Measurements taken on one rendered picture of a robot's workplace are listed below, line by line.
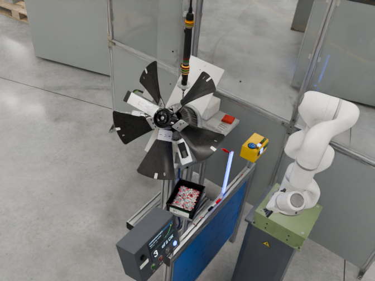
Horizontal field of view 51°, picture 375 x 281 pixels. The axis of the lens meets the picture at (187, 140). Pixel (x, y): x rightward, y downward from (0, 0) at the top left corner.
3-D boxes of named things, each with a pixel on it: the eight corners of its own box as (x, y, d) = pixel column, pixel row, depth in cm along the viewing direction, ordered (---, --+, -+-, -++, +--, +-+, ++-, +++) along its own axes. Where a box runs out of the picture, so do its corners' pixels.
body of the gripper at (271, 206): (282, 188, 184) (274, 189, 195) (270, 206, 182) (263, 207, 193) (295, 197, 184) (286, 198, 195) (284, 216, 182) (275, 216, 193)
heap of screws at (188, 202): (179, 187, 243) (180, 183, 240) (201, 194, 240) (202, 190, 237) (168, 209, 229) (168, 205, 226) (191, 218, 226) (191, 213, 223)
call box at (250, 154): (251, 144, 254) (254, 131, 247) (265, 151, 250) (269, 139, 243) (239, 157, 244) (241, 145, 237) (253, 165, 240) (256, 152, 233)
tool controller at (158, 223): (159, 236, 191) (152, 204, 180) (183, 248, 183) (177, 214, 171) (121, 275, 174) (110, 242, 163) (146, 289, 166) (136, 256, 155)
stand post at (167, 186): (162, 221, 323) (167, 136, 262) (171, 226, 319) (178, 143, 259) (159, 224, 320) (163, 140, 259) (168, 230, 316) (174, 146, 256)
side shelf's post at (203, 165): (198, 192, 349) (208, 118, 294) (202, 194, 347) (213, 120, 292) (195, 194, 346) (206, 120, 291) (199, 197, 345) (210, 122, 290)
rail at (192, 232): (248, 169, 264) (250, 160, 259) (254, 172, 262) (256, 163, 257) (163, 263, 207) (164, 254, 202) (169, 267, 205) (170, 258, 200)
